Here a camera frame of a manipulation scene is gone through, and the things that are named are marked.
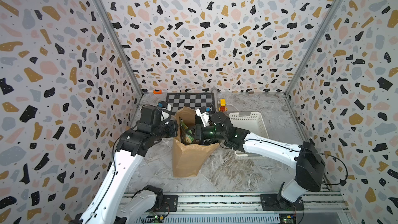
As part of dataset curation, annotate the white perforated plastic basket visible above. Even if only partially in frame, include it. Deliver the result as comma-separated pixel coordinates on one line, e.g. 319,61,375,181
229,112,269,160

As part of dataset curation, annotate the brown paper bag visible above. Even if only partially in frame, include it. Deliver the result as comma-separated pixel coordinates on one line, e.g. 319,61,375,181
172,107,220,178

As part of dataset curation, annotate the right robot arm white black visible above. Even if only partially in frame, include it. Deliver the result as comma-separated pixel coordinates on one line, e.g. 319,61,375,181
182,112,325,207

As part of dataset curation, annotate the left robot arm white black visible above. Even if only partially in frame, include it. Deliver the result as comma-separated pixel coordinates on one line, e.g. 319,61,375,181
71,102,178,224

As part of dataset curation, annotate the yellow red toy block car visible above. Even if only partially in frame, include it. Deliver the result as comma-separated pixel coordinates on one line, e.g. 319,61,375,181
219,99,228,112

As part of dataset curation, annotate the black white chessboard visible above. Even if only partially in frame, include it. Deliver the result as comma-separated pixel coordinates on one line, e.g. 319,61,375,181
166,92,216,115

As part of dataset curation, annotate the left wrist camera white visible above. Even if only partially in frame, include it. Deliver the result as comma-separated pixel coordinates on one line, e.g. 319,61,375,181
158,101,172,122

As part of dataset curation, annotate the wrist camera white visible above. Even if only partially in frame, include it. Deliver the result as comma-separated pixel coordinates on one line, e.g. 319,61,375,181
158,101,172,122
195,106,214,127

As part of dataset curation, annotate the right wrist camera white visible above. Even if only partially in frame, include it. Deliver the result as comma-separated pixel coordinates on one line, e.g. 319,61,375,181
195,106,214,127

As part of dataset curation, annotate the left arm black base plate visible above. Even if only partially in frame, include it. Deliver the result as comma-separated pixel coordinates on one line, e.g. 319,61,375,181
146,195,179,213

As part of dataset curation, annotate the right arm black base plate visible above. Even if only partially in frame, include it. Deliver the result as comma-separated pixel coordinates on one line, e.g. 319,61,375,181
260,194,304,212

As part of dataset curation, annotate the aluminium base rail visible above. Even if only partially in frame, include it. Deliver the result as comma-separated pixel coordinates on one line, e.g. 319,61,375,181
121,191,352,224

